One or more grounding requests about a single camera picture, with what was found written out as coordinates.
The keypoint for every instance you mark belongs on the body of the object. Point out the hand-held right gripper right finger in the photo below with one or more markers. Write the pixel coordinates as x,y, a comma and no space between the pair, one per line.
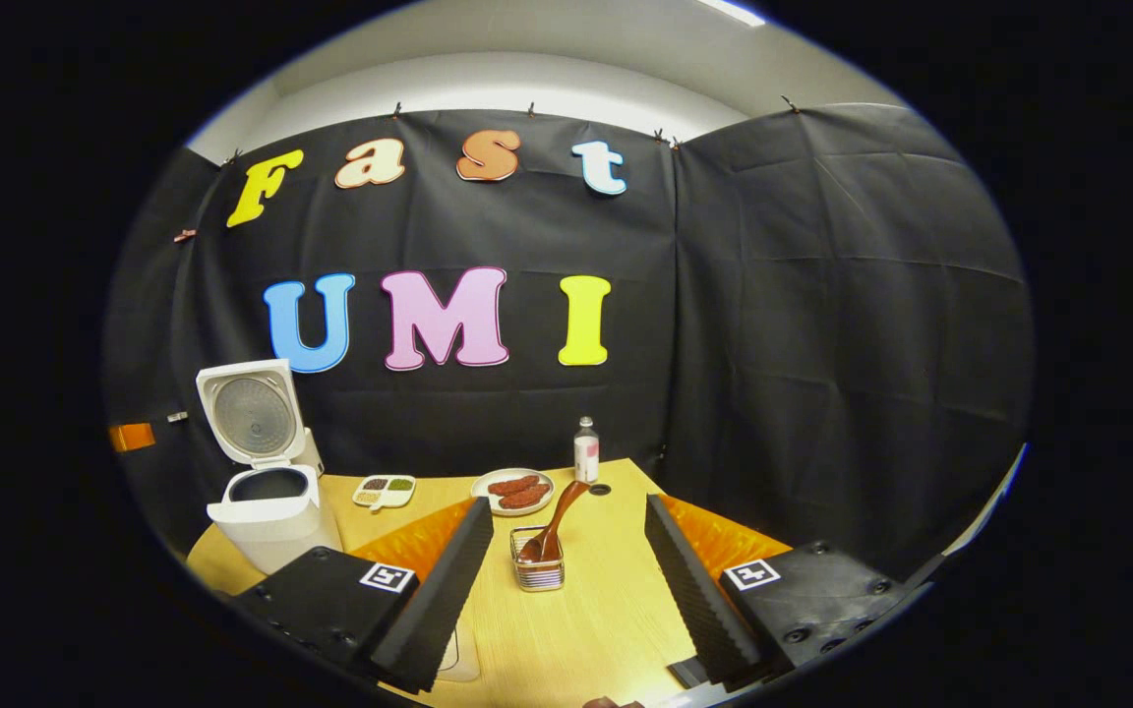
689,580

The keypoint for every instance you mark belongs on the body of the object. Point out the red sausage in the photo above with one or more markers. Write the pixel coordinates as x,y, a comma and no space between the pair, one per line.
512,485
525,497

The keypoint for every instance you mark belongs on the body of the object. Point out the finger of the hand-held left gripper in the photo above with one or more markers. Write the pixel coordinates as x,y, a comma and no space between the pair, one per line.
134,437

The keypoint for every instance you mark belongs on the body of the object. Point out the brown wooden spoon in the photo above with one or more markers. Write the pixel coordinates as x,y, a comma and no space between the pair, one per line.
559,516

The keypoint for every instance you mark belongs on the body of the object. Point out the white divided grain dish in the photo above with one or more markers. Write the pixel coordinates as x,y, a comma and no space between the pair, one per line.
385,492

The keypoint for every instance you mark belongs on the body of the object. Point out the white rice cooker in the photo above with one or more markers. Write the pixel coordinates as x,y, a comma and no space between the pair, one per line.
271,531

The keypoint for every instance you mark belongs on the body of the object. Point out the white round plate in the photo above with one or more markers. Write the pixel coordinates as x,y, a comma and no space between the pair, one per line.
484,497

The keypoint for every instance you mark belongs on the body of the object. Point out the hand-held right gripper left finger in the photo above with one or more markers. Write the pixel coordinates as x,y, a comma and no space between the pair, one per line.
444,580

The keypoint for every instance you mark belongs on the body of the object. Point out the clear bottle with pink label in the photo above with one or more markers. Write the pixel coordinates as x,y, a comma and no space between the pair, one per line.
586,457

